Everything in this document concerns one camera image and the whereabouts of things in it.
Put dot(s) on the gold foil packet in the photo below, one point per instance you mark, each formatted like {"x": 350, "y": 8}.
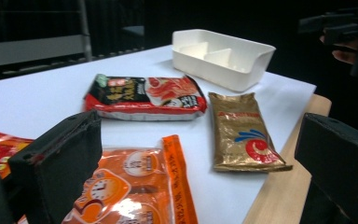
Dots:
{"x": 239, "y": 130}

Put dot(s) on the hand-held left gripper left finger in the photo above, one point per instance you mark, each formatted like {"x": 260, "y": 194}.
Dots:
{"x": 62, "y": 155}

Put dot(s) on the white table mat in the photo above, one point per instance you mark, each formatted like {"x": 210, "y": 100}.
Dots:
{"x": 43, "y": 99}

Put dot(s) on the white plastic storage box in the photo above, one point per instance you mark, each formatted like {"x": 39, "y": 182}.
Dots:
{"x": 230, "y": 73}

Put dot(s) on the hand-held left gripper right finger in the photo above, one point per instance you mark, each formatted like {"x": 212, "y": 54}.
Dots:
{"x": 338, "y": 149}

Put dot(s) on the red and black snack packet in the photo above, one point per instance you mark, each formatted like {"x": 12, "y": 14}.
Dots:
{"x": 136, "y": 93}

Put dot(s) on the orange packet with clock print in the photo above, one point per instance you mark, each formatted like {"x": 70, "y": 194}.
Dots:
{"x": 136, "y": 186}

